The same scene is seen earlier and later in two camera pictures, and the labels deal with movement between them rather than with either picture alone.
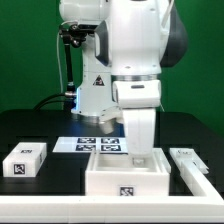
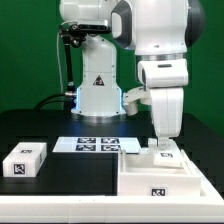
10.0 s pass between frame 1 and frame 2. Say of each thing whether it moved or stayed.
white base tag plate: stayed
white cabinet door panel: moved
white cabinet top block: stayed
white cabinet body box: moved
